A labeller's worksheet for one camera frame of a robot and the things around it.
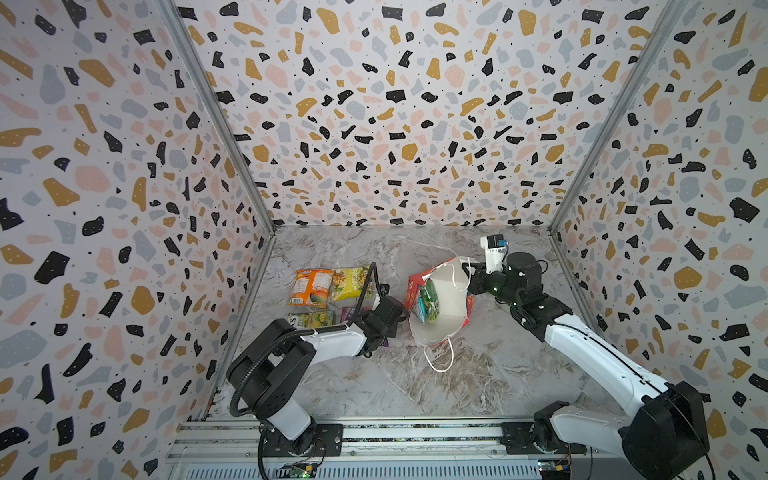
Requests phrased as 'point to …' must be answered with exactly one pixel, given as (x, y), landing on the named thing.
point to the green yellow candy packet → (316, 319)
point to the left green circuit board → (297, 470)
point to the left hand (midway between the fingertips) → (387, 312)
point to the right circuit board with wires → (556, 469)
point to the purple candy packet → (346, 313)
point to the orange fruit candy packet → (311, 288)
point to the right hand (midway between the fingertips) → (461, 259)
